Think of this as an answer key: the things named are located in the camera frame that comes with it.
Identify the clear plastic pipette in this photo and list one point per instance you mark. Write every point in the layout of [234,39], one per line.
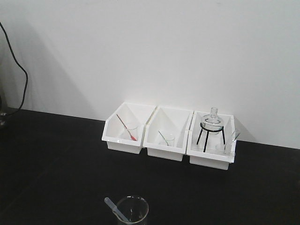
[115,210]

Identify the white storage bin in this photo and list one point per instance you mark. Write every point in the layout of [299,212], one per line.
[209,158]
[114,133]
[168,120]

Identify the small beaker in bin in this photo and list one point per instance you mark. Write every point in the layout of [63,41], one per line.
[169,139]
[133,128]

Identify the middle white storage bin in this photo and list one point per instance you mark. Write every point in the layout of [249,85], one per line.
[168,120]

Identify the clear glass beaker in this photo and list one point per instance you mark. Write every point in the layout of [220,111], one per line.
[135,209]

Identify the round glass flask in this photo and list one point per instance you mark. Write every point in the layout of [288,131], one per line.
[212,121]

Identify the black tripod stand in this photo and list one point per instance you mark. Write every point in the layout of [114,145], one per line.
[208,131]

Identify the small glassware in right bin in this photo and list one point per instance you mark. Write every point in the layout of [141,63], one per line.
[225,149]

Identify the small beaker in middle bin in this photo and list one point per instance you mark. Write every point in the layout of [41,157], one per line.
[169,139]

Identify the left white storage bin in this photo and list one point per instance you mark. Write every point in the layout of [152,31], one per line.
[114,133]

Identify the right white storage bin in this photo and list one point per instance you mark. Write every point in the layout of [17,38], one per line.
[209,158]

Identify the metal apparatus at left edge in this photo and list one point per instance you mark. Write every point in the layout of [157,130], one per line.
[3,112]

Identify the small beaker in left bin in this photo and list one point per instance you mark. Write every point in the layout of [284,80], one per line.
[133,128]

